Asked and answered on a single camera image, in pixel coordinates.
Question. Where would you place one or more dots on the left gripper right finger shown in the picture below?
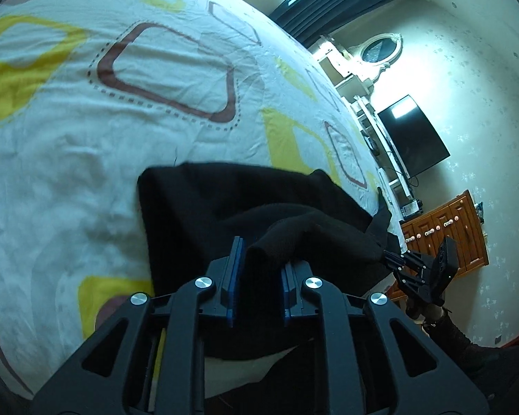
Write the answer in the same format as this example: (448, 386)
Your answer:
(371, 359)

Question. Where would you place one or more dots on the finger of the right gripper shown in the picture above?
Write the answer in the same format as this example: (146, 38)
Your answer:
(409, 260)
(414, 283)

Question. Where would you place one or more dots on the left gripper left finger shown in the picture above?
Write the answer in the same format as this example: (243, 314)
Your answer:
(148, 357)

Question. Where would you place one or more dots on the black pants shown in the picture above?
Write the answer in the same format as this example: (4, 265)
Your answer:
(192, 213)

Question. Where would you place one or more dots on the white tv stand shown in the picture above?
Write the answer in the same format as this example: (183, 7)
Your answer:
(391, 166)

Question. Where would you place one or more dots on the brown wooden cabinet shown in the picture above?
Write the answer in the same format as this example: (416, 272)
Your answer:
(456, 219)

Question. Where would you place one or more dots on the black flat television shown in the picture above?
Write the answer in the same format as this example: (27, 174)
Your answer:
(413, 137)

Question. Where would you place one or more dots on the white dressing table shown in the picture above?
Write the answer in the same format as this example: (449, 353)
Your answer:
(350, 74)

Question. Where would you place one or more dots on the oval white vanity mirror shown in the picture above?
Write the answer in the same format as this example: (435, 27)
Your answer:
(381, 49)

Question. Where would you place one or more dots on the patterned white bed sheet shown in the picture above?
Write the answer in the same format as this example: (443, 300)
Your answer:
(92, 92)

